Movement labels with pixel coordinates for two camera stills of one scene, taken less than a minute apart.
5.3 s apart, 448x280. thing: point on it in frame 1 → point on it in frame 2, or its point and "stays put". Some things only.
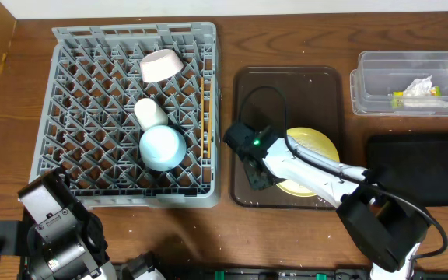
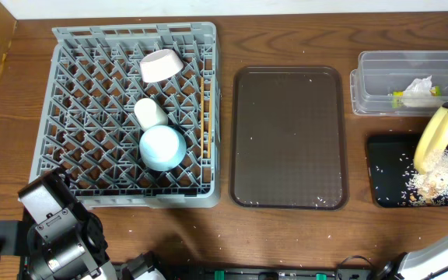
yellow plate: (316, 141) → (435, 136)
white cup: (148, 114) stays put
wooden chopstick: (209, 120) stays put
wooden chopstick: (201, 118) stays put
